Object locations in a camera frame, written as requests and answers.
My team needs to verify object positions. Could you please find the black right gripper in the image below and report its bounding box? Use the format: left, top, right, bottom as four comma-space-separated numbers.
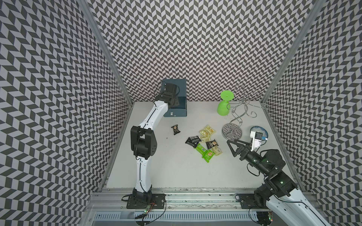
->
226, 139, 270, 176

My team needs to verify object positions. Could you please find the black cookie packet barcode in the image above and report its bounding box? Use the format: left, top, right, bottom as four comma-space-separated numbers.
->
185, 136, 201, 148

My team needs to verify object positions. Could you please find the blue floral ceramic bowl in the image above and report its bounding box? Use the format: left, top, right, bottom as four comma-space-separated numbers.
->
250, 126, 269, 137

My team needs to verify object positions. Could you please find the yellow cookie packet top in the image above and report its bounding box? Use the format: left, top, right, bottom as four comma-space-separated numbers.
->
203, 125, 216, 136

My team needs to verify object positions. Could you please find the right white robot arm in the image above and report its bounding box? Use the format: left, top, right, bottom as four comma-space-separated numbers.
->
227, 140, 330, 226

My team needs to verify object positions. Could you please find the green plastic goblet cup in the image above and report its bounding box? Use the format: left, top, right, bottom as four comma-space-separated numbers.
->
217, 90, 234, 116

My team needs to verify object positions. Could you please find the green cookie packet long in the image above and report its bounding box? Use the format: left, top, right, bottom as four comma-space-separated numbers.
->
195, 143, 207, 156

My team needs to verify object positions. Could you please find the yellow cookie packet middle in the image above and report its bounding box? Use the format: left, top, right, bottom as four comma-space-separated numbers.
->
199, 130, 211, 142

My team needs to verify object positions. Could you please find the pale yellow cookie packet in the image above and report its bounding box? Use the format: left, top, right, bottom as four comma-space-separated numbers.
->
211, 146, 222, 156

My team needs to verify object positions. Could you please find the aluminium front rail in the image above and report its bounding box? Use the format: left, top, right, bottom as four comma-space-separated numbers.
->
84, 187, 320, 226

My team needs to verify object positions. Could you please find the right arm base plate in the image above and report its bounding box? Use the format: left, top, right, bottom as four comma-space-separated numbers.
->
234, 194, 267, 210

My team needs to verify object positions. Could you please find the black cookie packet centre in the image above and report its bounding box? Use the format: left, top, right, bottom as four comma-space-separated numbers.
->
206, 139, 218, 150

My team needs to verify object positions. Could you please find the chrome wire hook stand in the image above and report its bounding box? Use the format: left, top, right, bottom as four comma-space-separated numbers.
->
222, 86, 268, 140

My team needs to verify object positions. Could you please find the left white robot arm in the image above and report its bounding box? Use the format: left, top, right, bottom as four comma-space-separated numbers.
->
131, 82, 180, 204

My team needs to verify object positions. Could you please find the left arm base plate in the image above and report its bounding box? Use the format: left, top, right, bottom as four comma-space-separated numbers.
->
126, 194, 166, 210

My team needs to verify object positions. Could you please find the dark teal drawer box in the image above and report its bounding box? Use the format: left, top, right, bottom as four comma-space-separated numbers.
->
161, 78, 187, 117

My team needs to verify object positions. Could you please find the lone black cookie packet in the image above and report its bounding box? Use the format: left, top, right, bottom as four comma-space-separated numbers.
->
171, 124, 181, 135

